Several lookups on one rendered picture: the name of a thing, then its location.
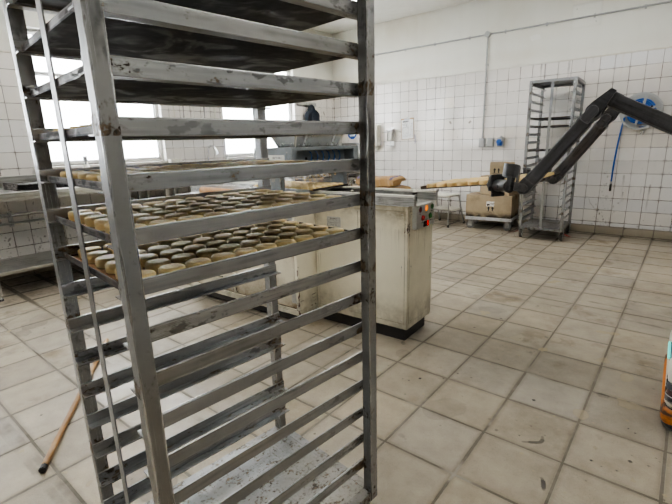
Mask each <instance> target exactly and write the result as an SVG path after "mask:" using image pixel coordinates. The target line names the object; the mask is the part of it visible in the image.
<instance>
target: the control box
mask: <svg viewBox="0 0 672 504"><path fill-rule="evenodd" d="M432 204H433V205H434V206H435V201H427V202H423V203H420V204H416V206H415V207H412V230H418V229H420V228H423V227H425V226H428V225H431V224H433V223H434V207H433V209H432V208H431V205H432ZM426 205H427V206H428V210H427V211H426ZM420 207H422V212H421V213H420V211H419V209H420ZM430 213H432V217H431V218H429V214H430ZM423 215H424V216H425V220H424V221H423V220H422V216H423ZM425 221H426V225H425V226H424V224H425ZM427 222H428V223H427ZM427 224H428V225H427Z"/></svg>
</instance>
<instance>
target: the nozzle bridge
mask: <svg viewBox="0 0 672 504"><path fill-rule="evenodd" d="M330 149H332V150H333V151H334V152H335V155H336V160H338V159H339V152H338V151H337V150H336V149H338V150H339V151H340V159H339V160H343V159H358V145H342V146H315V147H284V148H268V158H269V160H281V161H282V160H294V161H299V160H305V157H307V160H308V161H311V154H310V152H311V153H312V157H313V159H314V161H316V160H317V153H318V156H319V159H320V161H322V160H323V153H324V156H325V160H326V161H327V160H328V156H329V155H330V158H331V160H333V158H334V152H333V151H332V150H330ZM307 150H309V151H310V152H308V151H307ZM313 150H315V151H316V152H317V153H316V152H315V151H313ZM319 150H321V151H323V153H322V152H321V151H319ZM326 150H327V151H328V152H329V154H328V152H327V151H326ZM333 182H336V183H343V184H347V172H337V174H336V175H334V173H332V174H331V183H333ZM270 185H271V190H283V192H284V191H285V178H275V179H270Z"/></svg>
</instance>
